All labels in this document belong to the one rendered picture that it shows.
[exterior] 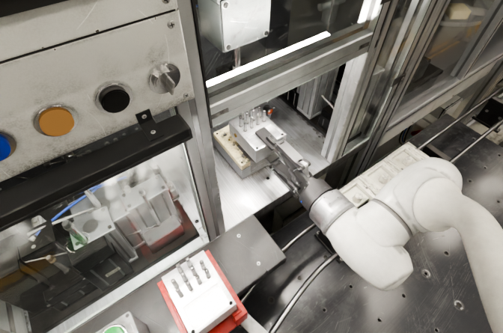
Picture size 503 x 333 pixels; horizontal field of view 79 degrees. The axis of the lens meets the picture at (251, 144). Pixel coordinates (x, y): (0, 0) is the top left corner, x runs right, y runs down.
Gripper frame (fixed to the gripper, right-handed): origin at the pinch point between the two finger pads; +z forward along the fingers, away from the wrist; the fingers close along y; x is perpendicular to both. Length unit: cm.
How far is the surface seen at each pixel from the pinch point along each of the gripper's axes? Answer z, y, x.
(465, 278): -54, -36, -36
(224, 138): 13.4, -6.5, 5.1
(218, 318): -25.9, -3.2, 30.9
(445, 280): -51, -36, -31
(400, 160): -18.9, -17.3, -40.2
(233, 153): 6.8, -6.4, 6.0
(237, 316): -27.0, -7.3, 27.5
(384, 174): -20.1, -14.9, -29.7
